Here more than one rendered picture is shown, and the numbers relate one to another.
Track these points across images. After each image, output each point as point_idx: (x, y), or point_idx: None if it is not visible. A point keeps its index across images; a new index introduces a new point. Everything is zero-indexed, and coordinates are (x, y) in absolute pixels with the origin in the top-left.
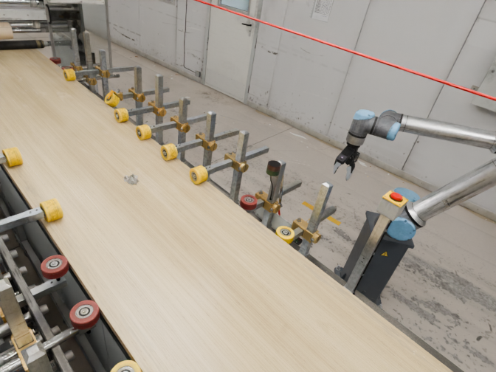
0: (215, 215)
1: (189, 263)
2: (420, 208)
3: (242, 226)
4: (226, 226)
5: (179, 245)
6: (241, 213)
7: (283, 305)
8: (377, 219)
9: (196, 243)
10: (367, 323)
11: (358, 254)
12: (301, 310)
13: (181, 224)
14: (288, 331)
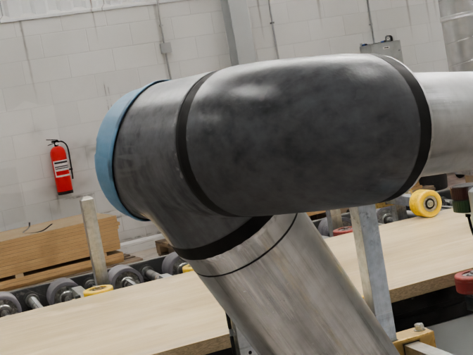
0: (425, 263)
1: None
2: None
3: (390, 279)
4: (392, 271)
5: (355, 258)
6: (428, 275)
7: (209, 308)
8: None
9: (357, 263)
10: (127, 351)
11: None
12: (191, 316)
13: (405, 253)
14: (171, 310)
